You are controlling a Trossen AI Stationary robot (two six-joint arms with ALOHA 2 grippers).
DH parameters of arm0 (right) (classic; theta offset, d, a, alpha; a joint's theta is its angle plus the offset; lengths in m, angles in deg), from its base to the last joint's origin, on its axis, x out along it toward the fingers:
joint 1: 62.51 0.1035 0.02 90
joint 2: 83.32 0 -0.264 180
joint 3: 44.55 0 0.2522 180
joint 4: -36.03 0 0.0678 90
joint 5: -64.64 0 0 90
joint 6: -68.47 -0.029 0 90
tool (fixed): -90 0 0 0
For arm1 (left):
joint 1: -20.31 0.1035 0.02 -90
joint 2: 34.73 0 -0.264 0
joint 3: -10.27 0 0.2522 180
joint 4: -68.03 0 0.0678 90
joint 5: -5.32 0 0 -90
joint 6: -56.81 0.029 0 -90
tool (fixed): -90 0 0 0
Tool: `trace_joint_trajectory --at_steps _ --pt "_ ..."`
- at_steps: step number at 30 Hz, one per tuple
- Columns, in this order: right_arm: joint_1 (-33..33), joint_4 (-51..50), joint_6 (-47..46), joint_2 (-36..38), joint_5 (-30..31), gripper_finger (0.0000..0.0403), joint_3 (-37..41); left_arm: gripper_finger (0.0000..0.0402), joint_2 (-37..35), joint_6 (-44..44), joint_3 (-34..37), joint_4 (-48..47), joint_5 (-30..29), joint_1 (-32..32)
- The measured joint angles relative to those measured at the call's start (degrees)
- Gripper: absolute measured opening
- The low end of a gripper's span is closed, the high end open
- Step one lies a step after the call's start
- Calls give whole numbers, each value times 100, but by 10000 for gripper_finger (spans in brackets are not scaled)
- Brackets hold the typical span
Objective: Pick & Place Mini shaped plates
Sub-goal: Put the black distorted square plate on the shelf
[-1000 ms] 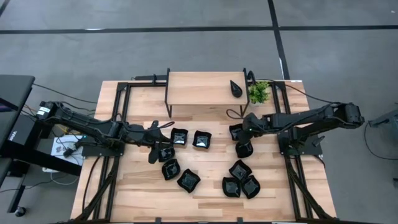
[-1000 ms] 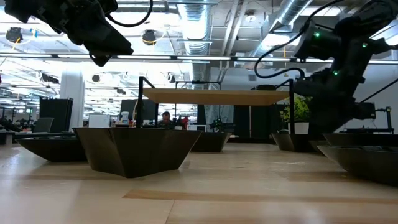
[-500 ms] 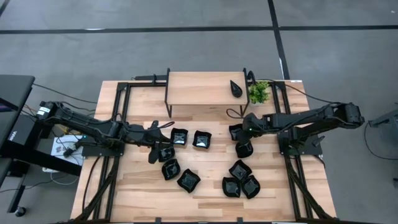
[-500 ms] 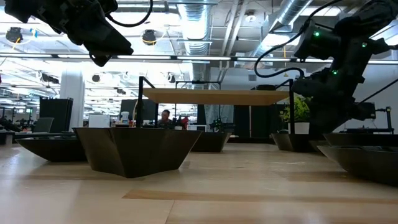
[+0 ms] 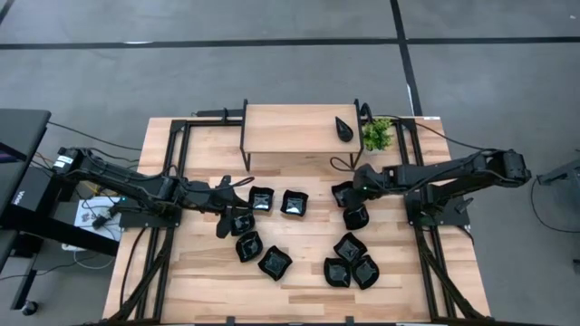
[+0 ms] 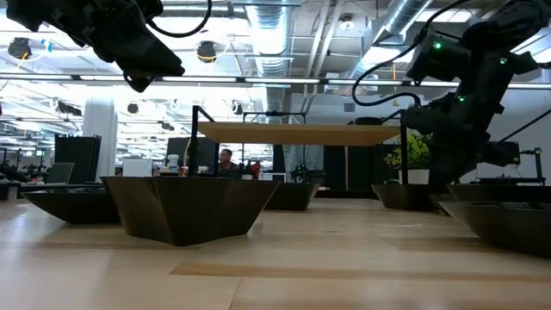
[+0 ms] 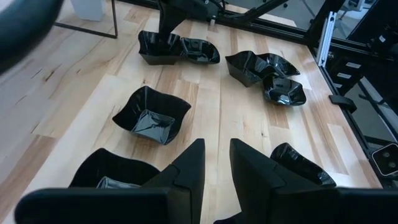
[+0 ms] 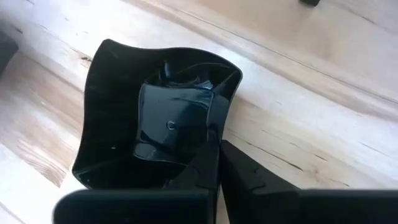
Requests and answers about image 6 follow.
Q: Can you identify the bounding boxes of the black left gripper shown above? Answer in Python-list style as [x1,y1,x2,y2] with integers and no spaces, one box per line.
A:
[81,0,186,79]

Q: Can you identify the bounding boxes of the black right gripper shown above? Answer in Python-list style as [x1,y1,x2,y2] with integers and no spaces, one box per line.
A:
[404,92,500,190]

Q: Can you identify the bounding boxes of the black leaf-shaped mini plate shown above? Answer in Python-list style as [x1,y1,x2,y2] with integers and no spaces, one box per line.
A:
[438,200,551,260]
[21,190,121,226]
[427,192,460,213]

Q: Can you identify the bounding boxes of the black square mini plate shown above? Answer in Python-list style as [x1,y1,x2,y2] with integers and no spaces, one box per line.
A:
[372,183,436,212]
[102,175,282,247]
[446,183,551,204]
[263,182,322,213]

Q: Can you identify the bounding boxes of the black teardrop mini plate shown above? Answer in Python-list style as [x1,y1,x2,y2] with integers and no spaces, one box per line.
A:
[348,116,381,127]

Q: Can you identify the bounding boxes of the green plant in white pot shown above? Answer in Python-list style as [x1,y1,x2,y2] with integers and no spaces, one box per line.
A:
[382,131,434,185]

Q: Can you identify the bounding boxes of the small black monitor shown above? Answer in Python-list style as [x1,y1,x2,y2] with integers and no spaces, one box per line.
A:
[490,140,521,167]

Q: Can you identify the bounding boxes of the dark background desk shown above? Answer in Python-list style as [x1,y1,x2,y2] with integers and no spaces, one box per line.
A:
[477,176,547,186]

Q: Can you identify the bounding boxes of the black partition panel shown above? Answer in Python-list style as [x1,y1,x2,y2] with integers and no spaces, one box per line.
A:
[323,145,347,190]
[347,145,375,190]

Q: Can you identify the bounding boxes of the white building column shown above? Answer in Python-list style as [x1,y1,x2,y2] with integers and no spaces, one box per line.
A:
[82,99,119,184]

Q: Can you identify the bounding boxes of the white board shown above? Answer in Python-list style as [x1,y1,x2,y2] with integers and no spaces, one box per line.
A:
[122,157,153,177]

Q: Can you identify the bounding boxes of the large dark screen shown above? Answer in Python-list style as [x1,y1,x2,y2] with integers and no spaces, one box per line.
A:
[166,136,219,169]

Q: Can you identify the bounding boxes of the black cabinet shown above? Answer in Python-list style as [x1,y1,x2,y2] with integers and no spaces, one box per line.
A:
[54,134,102,185]

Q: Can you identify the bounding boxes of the bright ceiling light panel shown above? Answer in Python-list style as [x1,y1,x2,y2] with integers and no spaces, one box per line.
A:
[365,45,417,66]

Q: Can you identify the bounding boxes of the person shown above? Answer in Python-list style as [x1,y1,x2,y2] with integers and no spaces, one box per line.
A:
[214,148,242,178]

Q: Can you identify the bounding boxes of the grey office chair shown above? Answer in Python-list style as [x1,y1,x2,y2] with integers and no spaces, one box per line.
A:
[46,162,76,185]

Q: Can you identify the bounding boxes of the background robot stations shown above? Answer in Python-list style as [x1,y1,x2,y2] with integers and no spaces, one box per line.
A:
[0,148,48,184]

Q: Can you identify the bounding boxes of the white metal rack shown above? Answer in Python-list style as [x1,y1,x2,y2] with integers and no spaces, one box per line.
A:
[259,171,288,183]

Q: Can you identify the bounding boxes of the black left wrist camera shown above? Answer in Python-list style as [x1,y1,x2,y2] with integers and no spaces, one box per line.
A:
[122,73,155,94]

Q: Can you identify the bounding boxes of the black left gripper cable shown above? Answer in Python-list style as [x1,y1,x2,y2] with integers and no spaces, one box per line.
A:
[145,0,214,39]

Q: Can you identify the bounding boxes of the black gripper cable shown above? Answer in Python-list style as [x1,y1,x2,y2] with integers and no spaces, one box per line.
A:
[145,0,214,39]
[350,0,474,108]

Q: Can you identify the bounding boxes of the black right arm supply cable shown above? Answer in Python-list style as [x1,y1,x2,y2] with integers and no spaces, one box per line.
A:
[497,112,551,145]

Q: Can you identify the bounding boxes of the yellow hanging cord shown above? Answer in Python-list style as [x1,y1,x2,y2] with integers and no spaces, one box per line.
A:
[390,64,399,108]

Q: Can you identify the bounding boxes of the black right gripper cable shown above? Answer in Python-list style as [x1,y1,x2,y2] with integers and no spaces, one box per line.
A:
[350,0,474,108]

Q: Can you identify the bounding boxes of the silver ribbed ventilation duct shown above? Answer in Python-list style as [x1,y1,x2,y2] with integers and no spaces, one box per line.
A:
[244,0,294,114]

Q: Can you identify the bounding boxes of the silver slanted ventilation duct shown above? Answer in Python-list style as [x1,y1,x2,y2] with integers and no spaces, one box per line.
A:
[344,0,434,85]

